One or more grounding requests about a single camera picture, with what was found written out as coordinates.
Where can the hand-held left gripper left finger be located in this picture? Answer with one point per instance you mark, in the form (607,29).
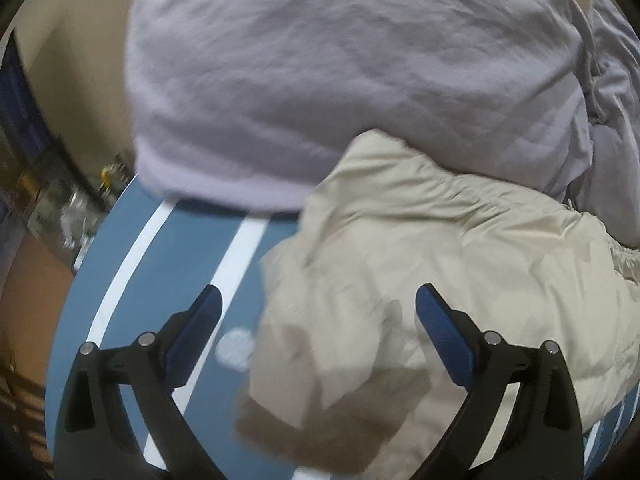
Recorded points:
(192,332)

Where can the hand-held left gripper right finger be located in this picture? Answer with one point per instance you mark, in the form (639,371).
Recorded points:
(445,332)

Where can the beige puffer jacket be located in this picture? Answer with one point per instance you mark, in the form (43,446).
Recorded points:
(425,260)

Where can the blue white striped bed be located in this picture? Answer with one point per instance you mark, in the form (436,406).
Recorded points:
(200,245)

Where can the yellow capped bottles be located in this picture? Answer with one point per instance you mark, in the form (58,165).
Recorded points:
(112,172)

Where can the large lavender pillow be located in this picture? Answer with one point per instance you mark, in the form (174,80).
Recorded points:
(325,75)

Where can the dark wall panel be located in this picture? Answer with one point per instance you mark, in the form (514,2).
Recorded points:
(20,100)

